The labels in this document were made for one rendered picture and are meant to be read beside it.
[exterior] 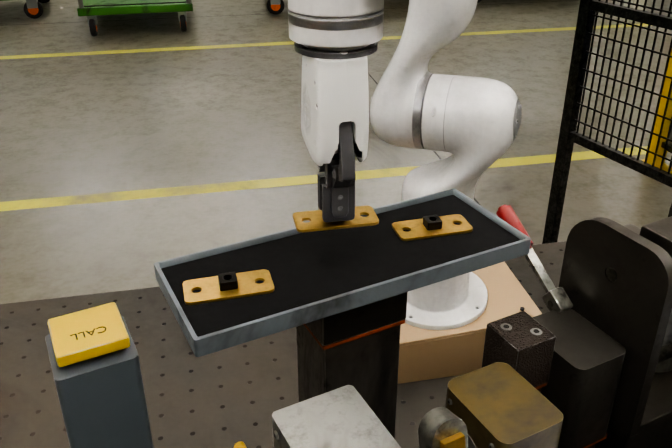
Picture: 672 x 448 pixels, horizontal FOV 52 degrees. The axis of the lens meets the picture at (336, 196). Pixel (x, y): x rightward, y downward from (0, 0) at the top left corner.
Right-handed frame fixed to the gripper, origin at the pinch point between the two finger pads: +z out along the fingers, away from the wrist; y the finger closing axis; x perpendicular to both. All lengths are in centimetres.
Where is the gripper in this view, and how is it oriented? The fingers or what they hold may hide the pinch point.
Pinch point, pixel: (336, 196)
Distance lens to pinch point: 69.0
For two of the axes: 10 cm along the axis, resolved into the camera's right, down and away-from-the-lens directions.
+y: 2.0, 4.4, -8.8
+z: 0.0, 8.9, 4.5
